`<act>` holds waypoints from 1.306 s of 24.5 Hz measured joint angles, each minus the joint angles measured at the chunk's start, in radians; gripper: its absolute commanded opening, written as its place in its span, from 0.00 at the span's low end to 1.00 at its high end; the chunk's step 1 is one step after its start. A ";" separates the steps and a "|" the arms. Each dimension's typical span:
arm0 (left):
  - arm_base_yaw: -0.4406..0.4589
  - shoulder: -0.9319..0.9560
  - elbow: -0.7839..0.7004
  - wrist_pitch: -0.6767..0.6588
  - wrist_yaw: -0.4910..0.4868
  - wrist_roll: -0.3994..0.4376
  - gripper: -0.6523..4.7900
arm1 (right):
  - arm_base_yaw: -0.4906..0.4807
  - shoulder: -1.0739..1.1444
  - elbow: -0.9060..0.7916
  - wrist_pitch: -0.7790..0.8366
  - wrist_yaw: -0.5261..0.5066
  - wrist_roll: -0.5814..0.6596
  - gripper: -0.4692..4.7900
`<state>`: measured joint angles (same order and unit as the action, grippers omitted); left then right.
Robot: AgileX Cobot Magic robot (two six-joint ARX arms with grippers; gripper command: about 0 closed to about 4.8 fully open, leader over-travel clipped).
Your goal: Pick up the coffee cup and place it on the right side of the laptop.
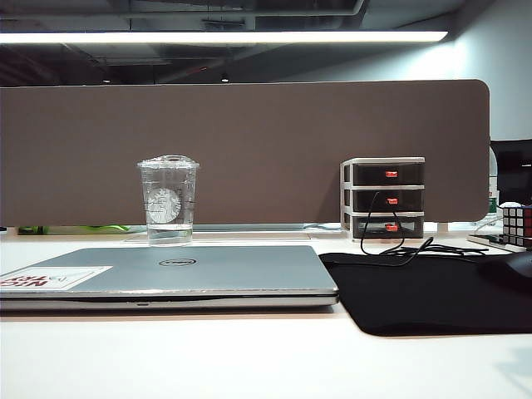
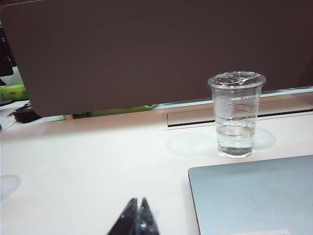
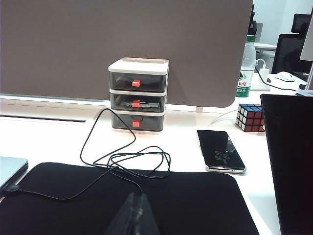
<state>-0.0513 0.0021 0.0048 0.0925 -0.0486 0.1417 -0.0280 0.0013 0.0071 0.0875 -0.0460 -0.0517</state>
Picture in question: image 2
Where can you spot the black device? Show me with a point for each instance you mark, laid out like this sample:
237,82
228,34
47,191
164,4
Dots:
5,61

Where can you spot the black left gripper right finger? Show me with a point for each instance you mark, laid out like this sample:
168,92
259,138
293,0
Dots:
146,220

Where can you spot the clear plastic cup with lid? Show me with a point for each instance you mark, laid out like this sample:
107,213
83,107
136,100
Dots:
236,137

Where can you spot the silver closed laptop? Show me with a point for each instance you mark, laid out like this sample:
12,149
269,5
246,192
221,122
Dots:
256,195

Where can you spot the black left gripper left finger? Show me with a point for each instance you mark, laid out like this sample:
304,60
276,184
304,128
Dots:
128,220

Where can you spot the brown desk divider panel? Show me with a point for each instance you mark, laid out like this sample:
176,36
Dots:
146,49

